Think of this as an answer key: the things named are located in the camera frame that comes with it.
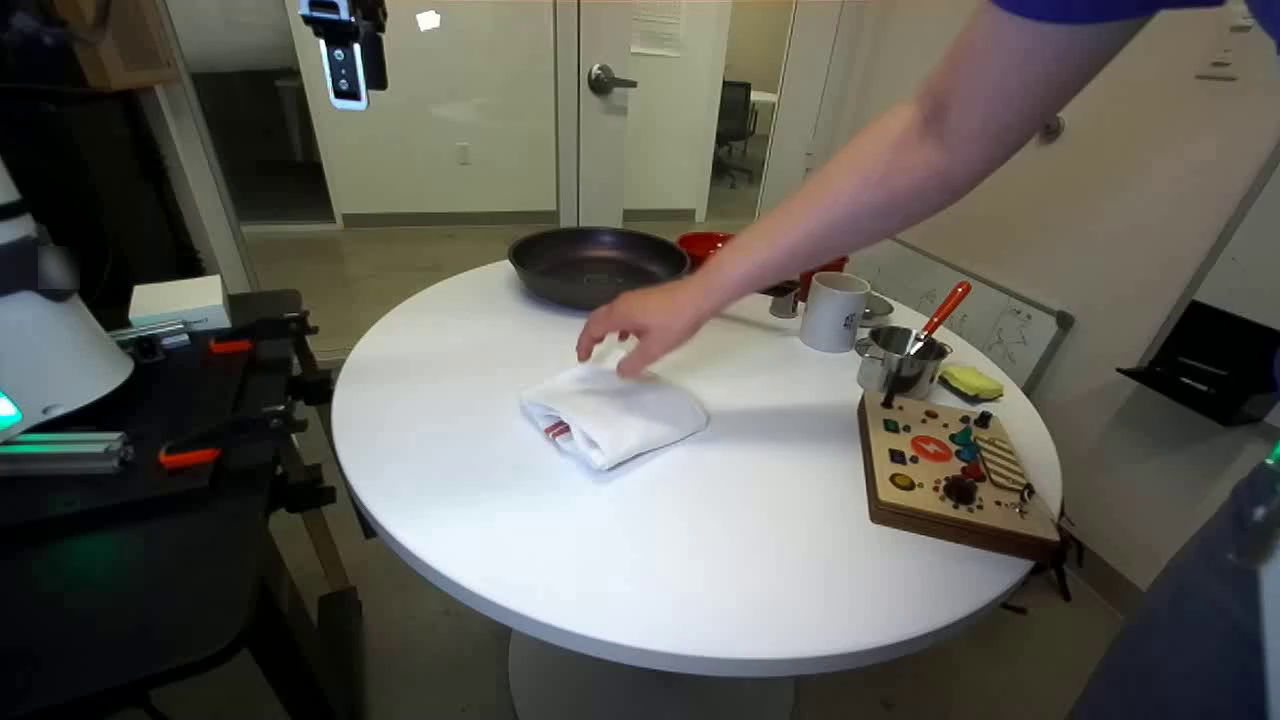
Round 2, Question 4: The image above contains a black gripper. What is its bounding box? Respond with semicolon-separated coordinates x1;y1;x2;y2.
295;0;390;115

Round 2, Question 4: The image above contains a black frying pan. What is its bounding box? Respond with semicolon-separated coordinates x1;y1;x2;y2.
508;223;696;315

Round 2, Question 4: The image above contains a white towel with red stripe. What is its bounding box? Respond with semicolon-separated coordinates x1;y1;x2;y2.
514;361;711;475

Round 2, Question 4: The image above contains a person forearm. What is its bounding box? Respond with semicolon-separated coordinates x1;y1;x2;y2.
690;0;1164;315

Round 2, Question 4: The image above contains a person hand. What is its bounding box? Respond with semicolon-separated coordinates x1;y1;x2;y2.
573;273;731;381

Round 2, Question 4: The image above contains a brown wooden cabinet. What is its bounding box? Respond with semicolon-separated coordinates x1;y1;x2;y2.
50;0;180;94

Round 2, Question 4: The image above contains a white box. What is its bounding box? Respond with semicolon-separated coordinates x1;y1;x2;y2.
125;273;236;335

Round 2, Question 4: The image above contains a black office chair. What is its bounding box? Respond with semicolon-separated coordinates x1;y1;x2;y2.
711;74;779;192

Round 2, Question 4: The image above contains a red cup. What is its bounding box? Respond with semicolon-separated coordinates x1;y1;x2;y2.
796;250;853;288

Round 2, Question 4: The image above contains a black robot bench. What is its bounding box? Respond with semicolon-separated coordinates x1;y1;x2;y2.
0;283;373;720

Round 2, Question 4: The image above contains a metal cup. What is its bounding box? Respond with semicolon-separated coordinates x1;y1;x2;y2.
857;318;953;402

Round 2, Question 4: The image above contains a yellow sponge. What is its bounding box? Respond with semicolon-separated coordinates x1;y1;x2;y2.
934;361;1009;409

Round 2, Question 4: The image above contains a wooden busy board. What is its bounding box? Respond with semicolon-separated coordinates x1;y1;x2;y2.
857;390;1068;564

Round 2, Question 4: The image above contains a person in blue clothes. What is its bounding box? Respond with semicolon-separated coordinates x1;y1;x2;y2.
993;0;1280;720

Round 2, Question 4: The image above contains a metal door lever handle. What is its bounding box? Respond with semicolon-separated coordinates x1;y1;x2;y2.
584;60;640;101

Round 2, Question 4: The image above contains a black clamp with orange handle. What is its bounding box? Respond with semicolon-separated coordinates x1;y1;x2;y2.
115;312;321;366
153;398;312;475

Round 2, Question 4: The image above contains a silver aluminium rail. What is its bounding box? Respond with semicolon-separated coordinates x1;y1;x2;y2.
0;428;132;481

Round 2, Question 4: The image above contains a red handled utensil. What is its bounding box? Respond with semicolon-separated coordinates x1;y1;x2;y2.
881;275;977;412

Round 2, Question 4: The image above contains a white light switch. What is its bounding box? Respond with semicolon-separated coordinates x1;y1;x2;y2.
1193;49;1252;88

